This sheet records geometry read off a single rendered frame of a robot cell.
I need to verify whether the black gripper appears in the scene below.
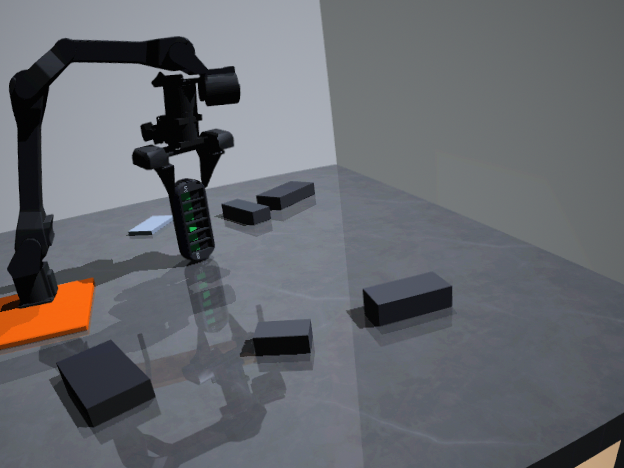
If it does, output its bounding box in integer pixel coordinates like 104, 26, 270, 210
132, 109, 234, 198

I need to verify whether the dark grey switch panel with green rocker switches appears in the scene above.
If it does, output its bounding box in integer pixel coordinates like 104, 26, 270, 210
169, 178, 215, 261

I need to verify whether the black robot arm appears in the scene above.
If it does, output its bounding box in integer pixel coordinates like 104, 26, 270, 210
7, 36, 240, 309

